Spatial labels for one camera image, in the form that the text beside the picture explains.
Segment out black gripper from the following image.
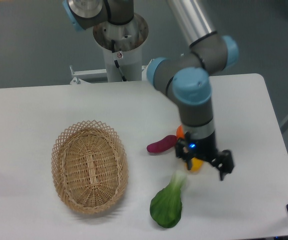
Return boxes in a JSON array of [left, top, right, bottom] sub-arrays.
[[175, 132, 234, 181]]

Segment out green leafy vegetable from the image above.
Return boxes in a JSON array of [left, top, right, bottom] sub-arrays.
[[149, 170, 187, 229]]

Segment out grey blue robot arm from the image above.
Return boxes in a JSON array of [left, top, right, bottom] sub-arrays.
[[63, 0, 239, 179]]

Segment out yellow pepper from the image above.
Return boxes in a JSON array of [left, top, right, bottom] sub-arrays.
[[185, 157, 204, 173]]

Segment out orange tangerine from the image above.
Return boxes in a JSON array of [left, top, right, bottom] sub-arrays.
[[176, 125, 185, 139]]

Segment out purple sweet potato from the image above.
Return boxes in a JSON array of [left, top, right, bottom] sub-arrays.
[[146, 135, 177, 154]]

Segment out woven wicker basket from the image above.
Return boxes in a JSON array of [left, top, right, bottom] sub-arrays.
[[51, 120, 128, 215]]

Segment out black cable on pedestal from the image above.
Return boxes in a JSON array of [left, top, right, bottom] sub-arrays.
[[111, 39, 128, 82]]

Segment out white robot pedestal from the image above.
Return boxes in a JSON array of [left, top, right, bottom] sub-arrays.
[[70, 46, 151, 85]]

